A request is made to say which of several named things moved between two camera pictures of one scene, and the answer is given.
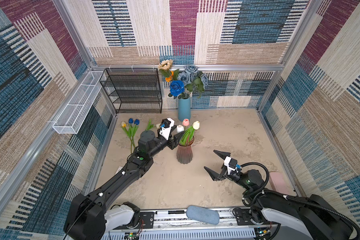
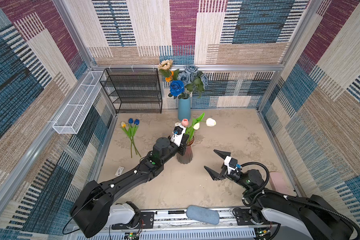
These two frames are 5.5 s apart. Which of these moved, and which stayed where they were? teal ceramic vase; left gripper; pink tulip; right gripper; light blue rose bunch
Moved: left gripper
Stayed: light blue rose bunch; teal ceramic vase; pink tulip; right gripper
